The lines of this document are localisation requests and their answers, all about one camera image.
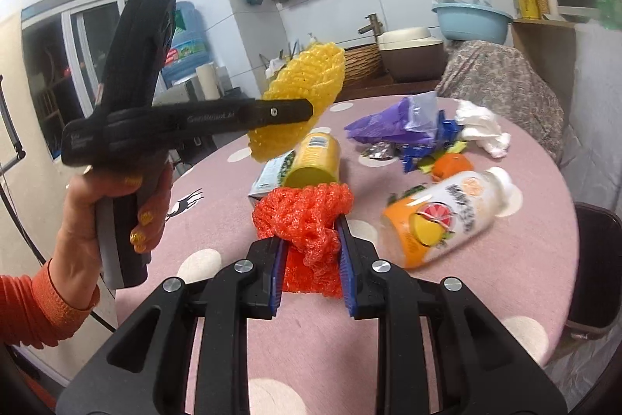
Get white sheet cover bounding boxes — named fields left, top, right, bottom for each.
left=560, top=22, right=621, bottom=214

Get pink polka dot tablecloth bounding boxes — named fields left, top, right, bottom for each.
left=114, top=93, right=581, bottom=415

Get floral cloth cover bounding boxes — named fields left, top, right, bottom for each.
left=437, top=40, right=564, bottom=160

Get green white paper carton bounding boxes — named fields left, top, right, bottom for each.
left=248, top=149, right=295, bottom=204

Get brown white lidded pot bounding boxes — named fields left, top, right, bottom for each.
left=376, top=27, right=447, bottom=82

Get orange sleeve forearm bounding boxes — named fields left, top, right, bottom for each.
left=0, top=261, right=100, bottom=350

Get dark wooden counter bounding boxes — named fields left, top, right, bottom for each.
left=335, top=75, right=440, bottom=102

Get light blue plastic basin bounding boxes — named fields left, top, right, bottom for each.
left=431, top=2, right=514, bottom=45

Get blue snack wrapper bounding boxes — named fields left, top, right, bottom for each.
left=401, top=110, right=463, bottom=174

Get purple plastic bag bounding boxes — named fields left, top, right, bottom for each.
left=345, top=92, right=439, bottom=144

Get blue water jug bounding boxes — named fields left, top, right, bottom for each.
left=161, top=1, right=212, bottom=88

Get brown trash bin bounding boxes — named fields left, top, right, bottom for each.
left=566, top=203, right=621, bottom=339

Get orange foam fruit net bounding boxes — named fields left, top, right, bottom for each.
left=252, top=183, right=353, bottom=298

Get orange juice plastic bottle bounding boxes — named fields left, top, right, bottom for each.
left=381, top=166, right=514, bottom=270

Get woven wicker basket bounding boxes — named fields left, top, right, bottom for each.
left=344, top=43, right=384, bottom=85

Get brass faucet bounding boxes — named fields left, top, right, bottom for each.
left=357, top=12, right=384, bottom=40

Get left hand yellow nails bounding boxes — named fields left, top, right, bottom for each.
left=49, top=164, right=173, bottom=310

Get yellow foam fruit net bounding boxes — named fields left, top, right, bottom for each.
left=248, top=42, right=346, bottom=162

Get yellow cylindrical can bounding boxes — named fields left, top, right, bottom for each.
left=281, top=133, right=341, bottom=189

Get white tissue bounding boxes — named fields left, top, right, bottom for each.
left=454, top=100, right=511, bottom=159

